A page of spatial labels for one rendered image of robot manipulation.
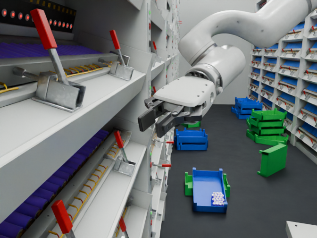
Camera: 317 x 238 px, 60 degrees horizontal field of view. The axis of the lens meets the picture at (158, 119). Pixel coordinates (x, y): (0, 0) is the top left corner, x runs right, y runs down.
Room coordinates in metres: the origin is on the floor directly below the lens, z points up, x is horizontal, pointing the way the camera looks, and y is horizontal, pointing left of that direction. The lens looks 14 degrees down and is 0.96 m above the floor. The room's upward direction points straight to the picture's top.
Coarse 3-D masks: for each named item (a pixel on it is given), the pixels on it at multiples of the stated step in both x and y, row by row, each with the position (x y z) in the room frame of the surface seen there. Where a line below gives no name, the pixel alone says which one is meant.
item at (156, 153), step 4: (164, 136) 1.39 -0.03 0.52; (160, 140) 1.31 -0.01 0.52; (152, 148) 1.17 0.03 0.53; (156, 148) 1.19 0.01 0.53; (160, 148) 1.20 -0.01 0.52; (152, 152) 1.13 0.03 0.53; (156, 152) 1.14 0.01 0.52; (160, 152) 1.16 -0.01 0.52; (152, 156) 1.09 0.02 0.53; (156, 156) 1.10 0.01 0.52; (152, 160) 1.05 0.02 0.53; (156, 160) 1.06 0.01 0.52; (156, 168) 0.99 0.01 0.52; (152, 172) 0.94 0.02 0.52; (152, 176) 0.91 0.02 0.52; (152, 180) 0.80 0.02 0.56; (152, 184) 0.80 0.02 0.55; (152, 188) 0.80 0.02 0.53
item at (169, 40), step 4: (172, 4) 2.15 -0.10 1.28; (168, 8) 2.10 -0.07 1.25; (168, 12) 2.10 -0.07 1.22; (168, 20) 2.10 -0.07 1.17; (168, 36) 2.10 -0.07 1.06; (168, 40) 2.10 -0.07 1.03; (168, 44) 2.10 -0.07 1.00; (168, 48) 2.10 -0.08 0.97; (168, 68) 2.10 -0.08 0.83; (168, 72) 2.10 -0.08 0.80; (168, 144) 2.10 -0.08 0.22; (168, 148) 2.10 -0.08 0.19
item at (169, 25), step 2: (168, 14) 1.50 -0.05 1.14; (168, 16) 1.50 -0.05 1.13; (168, 22) 2.10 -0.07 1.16; (168, 24) 1.91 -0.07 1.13; (170, 24) 2.10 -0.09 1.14; (172, 24) 2.10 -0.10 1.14; (168, 26) 1.70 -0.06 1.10; (170, 26) 2.10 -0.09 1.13; (172, 26) 2.10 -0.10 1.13; (168, 28) 1.75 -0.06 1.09; (170, 28) 2.10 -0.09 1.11; (172, 28) 2.10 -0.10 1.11; (168, 30) 1.79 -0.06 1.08; (170, 30) 1.96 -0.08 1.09; (168, 32) 1.84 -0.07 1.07; (170, 32) 2.02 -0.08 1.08; (168, 34) 1.91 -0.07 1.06; (170, 34) 2.10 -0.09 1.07
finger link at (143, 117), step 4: (148, 104) 0.53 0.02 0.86; (152, 108) 0.50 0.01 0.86; (144, 112) 0.49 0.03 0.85; (148, 112) 0.49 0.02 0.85; (152, 112) 0.50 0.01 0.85; (140, 116) 0.48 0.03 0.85; (144, 116) 0.48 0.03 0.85; (148, 116) 0.49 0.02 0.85; (152, 116) 0.50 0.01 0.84; (156, 116) 0.51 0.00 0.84; (140, 120) 0.47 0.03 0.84; (144, 120) 0.48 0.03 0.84; (148, 120) 0.49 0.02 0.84; (152, 120) 0.50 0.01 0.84; (140, 124) 0.48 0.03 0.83; (144, 124) 0.48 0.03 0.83; (148, 124) 0.49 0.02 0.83; (152, 124) 0.50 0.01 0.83; (140, 128) 0.48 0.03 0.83; (144, 128) 0.48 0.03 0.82
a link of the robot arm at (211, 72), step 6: (198, 66) 0.59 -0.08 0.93; (204, 66) 0.59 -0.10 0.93; (210, 66) 0.59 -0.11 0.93; (186, 72) 0.61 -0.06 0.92; (204, 72) 0.58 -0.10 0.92; (210, 72) 0.57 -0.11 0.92; (216, 72) 0.58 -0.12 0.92; (210, 78) 0.58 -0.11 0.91; (216, 78) 0.58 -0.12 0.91; (216, 84) 0.58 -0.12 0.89; (222, 84) 0.59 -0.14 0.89; (216, 90) 0.58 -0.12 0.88; (222, 90) 0.58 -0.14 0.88; (216, 96) 0.59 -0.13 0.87
